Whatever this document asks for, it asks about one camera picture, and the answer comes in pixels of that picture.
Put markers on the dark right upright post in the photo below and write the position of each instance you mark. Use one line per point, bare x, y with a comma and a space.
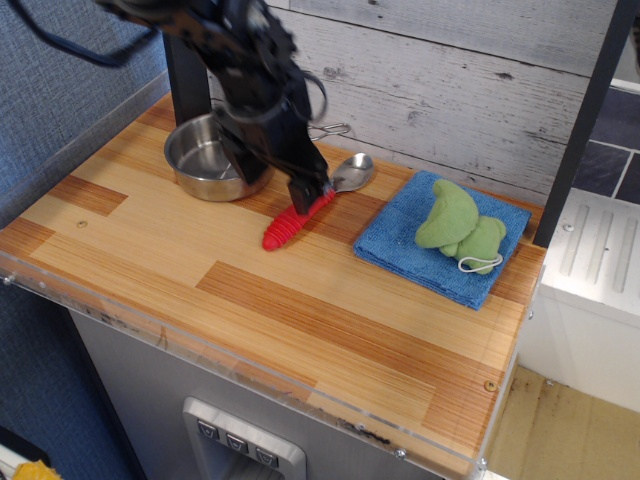
604, 69

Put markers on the dark upright post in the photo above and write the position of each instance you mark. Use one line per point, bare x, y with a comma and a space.
188, 78
604, 69

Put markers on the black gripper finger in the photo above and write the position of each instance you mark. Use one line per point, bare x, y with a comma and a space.
248, 166
307, 195

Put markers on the red handled metal spoon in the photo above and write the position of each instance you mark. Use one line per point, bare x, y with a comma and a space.
351, 175

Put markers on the stainless steel saucepan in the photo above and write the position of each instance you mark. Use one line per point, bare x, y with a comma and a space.
201, 167

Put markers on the blue folded cloth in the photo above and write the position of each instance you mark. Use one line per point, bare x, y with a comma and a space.
388, 242

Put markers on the dark left upright post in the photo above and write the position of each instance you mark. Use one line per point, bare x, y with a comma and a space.
188, 78

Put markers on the silver dispenser button panel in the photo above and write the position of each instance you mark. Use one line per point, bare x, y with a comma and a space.
227, 447

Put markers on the yellow object at corner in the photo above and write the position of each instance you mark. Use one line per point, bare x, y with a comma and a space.
35, 471

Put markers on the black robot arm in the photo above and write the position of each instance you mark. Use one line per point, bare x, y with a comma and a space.
242, 43

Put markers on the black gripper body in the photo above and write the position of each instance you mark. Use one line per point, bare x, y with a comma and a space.
278, 136

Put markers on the green plush toy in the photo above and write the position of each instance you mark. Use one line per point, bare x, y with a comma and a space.
455, 227

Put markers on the clear acrylic table edge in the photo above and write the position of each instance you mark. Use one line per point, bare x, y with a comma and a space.
334, 355

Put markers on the white grooved drainboard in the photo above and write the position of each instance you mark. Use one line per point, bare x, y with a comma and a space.
594, 252

